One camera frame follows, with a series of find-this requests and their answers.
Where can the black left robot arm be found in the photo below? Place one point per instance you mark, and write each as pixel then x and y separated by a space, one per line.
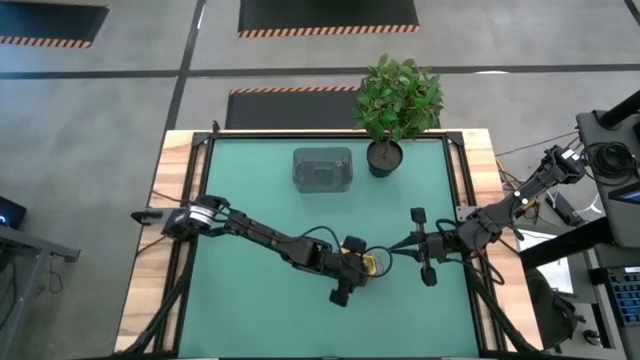
pixel 260 235

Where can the workstation computer monitor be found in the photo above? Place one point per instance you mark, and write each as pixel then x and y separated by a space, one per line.
pixel 627 195

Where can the black power adapter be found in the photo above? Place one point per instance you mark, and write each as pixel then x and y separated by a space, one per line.
pixel 560 207

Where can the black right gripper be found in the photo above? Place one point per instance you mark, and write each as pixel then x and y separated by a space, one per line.
pixel 432 247

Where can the dark grey desk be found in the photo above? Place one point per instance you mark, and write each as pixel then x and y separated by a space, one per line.
pixel 20 260

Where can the black floor mat striped edge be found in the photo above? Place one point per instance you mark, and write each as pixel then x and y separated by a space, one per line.
pixel 50 22
pixel 325 15
pixel 290 110

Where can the green table mat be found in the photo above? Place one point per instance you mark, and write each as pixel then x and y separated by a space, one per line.
pixel 240 310

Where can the green plant in black pot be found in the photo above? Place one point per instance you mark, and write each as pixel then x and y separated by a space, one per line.
pixel 397 100

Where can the black keyboard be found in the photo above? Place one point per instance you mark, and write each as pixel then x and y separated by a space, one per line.
pixel 627 295

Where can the black device with blue light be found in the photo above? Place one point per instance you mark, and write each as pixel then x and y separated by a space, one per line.
pixel 10 212

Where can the black desk leg bar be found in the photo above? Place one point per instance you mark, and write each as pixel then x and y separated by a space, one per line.
pixel 565 245

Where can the grey equipment cart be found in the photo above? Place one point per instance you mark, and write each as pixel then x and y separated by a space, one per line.
pixel 590 125

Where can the white paper sheet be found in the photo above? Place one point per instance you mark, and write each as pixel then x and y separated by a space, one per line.
pixel 555 270

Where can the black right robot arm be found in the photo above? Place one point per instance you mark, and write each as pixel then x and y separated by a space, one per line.
pixel 520 200

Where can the black pole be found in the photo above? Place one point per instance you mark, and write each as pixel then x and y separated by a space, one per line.
pixel 620 107

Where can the yellow measuring cup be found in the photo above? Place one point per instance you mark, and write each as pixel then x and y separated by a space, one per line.
pixel 369 265

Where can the black bag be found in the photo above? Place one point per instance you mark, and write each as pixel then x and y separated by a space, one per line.
pixel 555 310

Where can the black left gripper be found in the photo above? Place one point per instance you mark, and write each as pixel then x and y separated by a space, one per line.
pixel 347 270

